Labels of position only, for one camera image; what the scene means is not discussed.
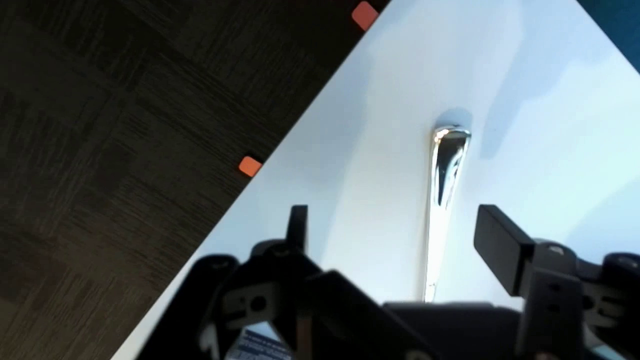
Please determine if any silver metal spoon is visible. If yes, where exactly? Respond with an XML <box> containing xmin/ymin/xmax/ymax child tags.
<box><xmin>422</xmin><ymin>120</ymin><xmax>474</xmax><ymax>307</ymax></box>

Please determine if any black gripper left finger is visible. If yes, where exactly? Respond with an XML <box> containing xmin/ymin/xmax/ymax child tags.
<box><xmin>135</xmin><ymin>205</ymin><xmax>435</xmax><ymax>360</ymax></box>

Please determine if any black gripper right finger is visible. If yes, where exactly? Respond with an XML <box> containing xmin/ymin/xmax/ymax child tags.
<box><xmin>472</xmin><ymin>202</ymin><xmax>640</xmax><ymax>360</ymax></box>

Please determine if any white side table orange frame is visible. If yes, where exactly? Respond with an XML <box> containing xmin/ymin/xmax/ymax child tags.
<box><xmin>107</xmin><ymin>0</ymin><xmax>640</xmax><ymax>360</ymax></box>

